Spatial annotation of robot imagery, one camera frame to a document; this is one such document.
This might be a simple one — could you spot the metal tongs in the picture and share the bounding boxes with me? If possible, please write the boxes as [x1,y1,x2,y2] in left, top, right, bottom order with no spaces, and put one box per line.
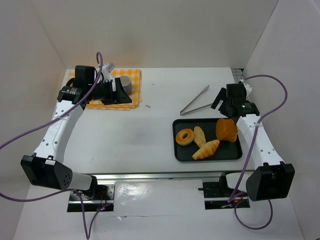
[179,85,213,116]

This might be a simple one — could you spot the long bread roll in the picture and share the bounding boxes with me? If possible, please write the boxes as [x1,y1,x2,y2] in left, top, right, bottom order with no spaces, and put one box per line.
[193,126,207,148]

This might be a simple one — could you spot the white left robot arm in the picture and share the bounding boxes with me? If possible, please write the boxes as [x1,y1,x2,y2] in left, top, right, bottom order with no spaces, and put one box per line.
[20,62,132,197]

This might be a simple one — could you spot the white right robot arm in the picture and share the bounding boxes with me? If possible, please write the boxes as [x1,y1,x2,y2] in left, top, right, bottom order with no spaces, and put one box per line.
[211,83,295,201]

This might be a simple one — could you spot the purple white mug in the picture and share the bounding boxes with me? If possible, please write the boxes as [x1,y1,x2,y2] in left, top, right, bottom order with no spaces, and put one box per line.
[119,75,132,95]

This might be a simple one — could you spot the yellow checkered cloth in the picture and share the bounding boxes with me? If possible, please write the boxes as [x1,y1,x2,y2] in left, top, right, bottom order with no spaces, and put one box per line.
[66,68,143,111]

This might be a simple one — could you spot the orange muffin cake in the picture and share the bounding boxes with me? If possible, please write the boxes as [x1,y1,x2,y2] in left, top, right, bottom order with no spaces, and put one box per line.
[215,118,238,143]

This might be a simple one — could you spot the black tray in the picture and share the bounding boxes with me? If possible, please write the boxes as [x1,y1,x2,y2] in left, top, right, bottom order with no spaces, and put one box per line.
[172,118,243,163]

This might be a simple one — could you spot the croissant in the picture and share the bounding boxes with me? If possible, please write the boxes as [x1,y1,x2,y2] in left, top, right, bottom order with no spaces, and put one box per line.
[192,139,220,160]

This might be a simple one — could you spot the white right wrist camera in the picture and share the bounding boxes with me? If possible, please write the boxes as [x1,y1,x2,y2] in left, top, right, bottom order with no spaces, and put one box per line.
[238,79,253,98]

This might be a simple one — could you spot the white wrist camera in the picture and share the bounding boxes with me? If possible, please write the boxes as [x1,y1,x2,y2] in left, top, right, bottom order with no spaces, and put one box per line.
[99,62,115,83]
[238,79,253,98]

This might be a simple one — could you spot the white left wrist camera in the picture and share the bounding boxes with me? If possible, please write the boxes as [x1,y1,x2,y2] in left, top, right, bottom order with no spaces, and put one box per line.
[99,62,115,83]

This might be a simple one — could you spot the ring donut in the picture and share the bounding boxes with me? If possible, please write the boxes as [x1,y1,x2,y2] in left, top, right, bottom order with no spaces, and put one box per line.
[175,128,194,146]

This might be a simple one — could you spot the aluminium rail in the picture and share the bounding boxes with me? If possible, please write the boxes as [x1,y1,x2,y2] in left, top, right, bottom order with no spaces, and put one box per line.
[91,171,240,181]

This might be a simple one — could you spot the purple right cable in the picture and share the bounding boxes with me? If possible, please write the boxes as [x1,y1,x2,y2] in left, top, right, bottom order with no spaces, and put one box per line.
[228,74,288,230]

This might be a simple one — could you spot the purple cable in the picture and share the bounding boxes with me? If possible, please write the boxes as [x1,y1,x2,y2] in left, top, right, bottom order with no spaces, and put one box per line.
[0,51,104,240]
[228,74,288,230]

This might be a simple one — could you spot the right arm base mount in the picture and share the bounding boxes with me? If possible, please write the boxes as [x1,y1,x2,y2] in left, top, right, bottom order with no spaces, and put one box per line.
[198,181,250,210]

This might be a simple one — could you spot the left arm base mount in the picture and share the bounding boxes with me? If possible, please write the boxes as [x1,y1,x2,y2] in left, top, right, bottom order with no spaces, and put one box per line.
[67,182,116,213]

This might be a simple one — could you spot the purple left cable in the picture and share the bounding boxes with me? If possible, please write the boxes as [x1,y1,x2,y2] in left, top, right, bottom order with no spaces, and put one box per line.
[0,51,104,240]

